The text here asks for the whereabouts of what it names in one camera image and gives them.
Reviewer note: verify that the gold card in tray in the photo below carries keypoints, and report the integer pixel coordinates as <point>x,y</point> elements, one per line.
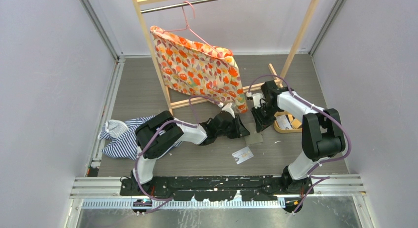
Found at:
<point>296,124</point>

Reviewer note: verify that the wooden clothes rack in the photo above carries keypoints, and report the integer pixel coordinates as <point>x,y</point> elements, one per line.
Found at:
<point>174,99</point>

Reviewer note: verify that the blue white striped shirt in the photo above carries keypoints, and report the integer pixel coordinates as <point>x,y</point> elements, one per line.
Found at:
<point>122,137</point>

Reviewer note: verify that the tan oval tray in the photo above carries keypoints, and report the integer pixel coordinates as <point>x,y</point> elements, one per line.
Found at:
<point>290,117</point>

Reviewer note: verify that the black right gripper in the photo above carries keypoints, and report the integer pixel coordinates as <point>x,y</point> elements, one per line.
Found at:
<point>261,123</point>

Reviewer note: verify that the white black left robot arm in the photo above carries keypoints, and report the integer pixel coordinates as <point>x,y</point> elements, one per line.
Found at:
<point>163,132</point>

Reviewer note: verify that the orange floral garment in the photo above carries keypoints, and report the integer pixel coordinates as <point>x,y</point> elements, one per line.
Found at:
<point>195,68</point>

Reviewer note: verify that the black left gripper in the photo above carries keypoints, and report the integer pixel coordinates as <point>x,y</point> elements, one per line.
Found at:
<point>240,131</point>

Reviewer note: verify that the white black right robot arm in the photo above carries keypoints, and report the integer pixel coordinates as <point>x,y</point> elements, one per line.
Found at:
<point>322,137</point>

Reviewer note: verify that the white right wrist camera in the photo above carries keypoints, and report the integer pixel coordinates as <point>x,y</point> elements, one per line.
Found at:
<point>256,98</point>

